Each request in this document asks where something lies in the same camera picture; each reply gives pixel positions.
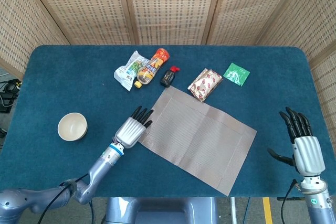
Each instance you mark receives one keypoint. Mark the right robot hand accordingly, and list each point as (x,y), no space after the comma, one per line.
(307,155)

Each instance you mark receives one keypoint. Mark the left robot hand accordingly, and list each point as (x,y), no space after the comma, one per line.
(130,133)

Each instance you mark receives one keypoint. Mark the white round bowl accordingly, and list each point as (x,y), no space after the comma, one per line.
(72,127)

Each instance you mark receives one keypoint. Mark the grey woven placemat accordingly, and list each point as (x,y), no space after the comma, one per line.
(199,140)

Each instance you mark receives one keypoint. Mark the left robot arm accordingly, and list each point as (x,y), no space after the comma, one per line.
(99,171)

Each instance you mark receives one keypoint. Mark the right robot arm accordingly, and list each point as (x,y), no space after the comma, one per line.
(319,203)

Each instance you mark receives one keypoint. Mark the crumpled white snack wrapper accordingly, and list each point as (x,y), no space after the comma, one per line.
(126,73)

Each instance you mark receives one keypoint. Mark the black sauce bottle red cap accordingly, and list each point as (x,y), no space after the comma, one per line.
(167,78)

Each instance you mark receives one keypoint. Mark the blue-grey robot torso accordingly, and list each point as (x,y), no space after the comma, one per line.
(160,211)

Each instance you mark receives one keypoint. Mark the gold red-print snack packet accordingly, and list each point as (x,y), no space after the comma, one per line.
(204,85)

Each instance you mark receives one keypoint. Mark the white table leg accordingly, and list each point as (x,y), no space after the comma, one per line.
(233,209)

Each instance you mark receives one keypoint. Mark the green sachet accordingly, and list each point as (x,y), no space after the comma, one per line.
(236,74)

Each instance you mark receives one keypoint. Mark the woven folding screen panel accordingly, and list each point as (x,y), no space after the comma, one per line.
(21,24)
(249,6)
(315,24)
(84,6)
(170,6)

